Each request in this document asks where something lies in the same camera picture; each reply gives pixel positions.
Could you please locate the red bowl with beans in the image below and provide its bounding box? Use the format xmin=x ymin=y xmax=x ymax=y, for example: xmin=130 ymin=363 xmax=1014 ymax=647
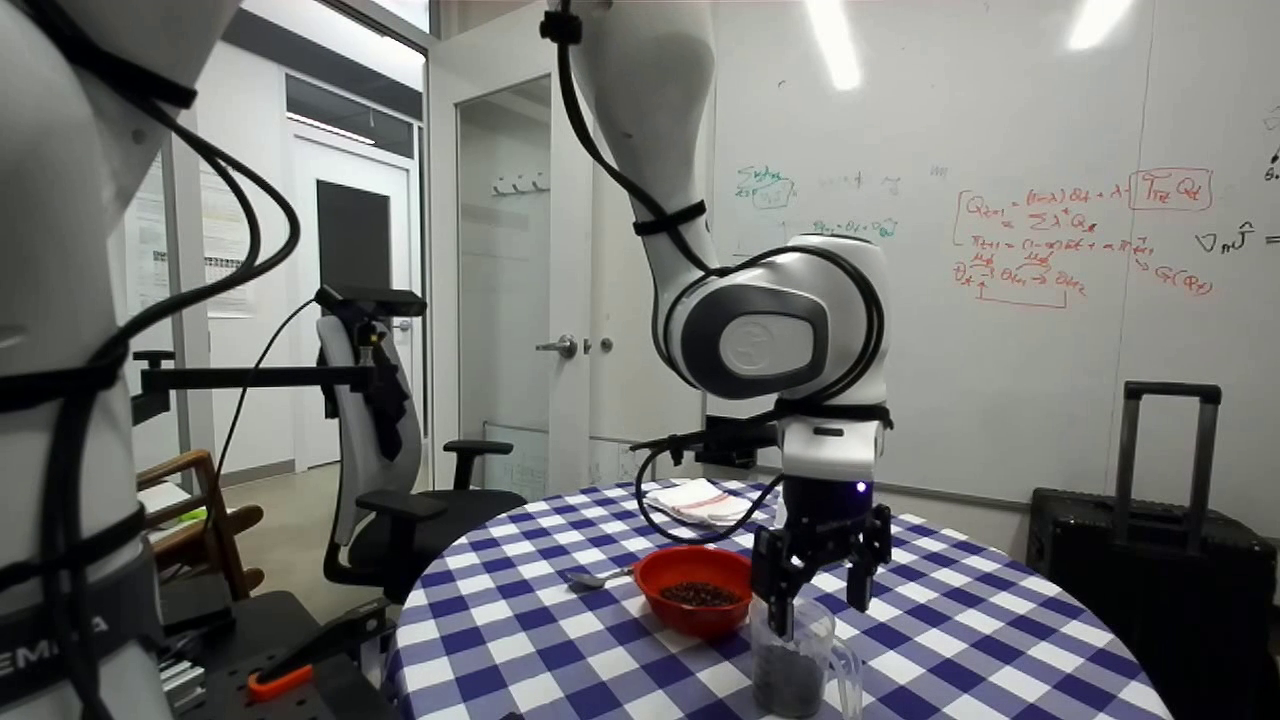
xmin=632 ymin=545 xmax=751 ymax=639

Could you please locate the black office chair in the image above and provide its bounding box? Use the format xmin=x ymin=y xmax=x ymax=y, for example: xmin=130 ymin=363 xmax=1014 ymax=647
xmin=316 ymin=289 xmax=521 ymax=600

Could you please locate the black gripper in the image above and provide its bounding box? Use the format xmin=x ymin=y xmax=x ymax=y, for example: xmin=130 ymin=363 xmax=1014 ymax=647
xmin=751 ymin=478 xmax=893 ymax=637

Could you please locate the orange-handled tool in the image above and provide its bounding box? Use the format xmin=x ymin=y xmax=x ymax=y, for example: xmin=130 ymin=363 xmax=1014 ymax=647
xmin=243 ymin=663 xmax=316 ymax=704

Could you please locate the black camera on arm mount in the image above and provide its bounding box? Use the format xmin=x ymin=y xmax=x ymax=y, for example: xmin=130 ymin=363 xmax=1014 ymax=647
xmin=641 ymin=416 xmax=776 ymax=468

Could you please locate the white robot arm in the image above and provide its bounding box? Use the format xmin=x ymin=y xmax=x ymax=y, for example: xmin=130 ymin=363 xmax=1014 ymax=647
xmin=541 ymin=0 xmax=893 ymax=631

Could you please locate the black rolling suitcase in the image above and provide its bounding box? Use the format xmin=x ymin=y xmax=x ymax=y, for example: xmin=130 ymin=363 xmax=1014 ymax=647
xmin=1030 ymin=380 xmax=1276 ymax=720

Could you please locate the blue white checkered tablecloth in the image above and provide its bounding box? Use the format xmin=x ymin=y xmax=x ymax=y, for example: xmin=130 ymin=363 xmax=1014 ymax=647
xmin=385 ymin=476 xmax=1177 ymax=720

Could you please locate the white towel with orange stripes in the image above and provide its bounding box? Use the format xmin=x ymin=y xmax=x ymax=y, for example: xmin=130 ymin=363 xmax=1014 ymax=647
xmin=649 ymin=478 xmax=749 ymax=526

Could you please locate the clear plastic measuring jar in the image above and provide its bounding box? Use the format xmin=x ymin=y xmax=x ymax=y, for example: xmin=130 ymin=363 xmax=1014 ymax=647
xmin=749 ymin=600 xmax=865 ymax=720

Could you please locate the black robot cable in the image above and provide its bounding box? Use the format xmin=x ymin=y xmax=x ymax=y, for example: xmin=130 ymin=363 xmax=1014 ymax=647
xmin=537 ymin=6 xmax=791 ymax=548

